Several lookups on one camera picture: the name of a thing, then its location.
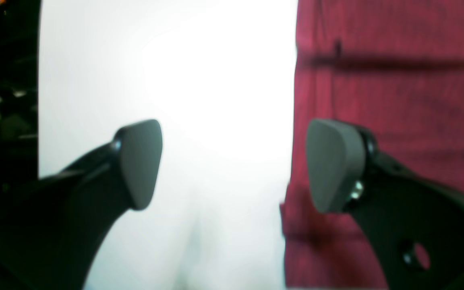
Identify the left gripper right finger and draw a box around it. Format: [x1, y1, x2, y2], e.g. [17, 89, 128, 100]
[306, 119, 464, 290]

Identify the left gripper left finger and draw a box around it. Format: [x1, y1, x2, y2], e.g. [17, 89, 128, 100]
[0, 120, 163, 290]

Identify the dark red t-shirt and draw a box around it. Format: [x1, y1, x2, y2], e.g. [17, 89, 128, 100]
[280, 0, 464, 289]

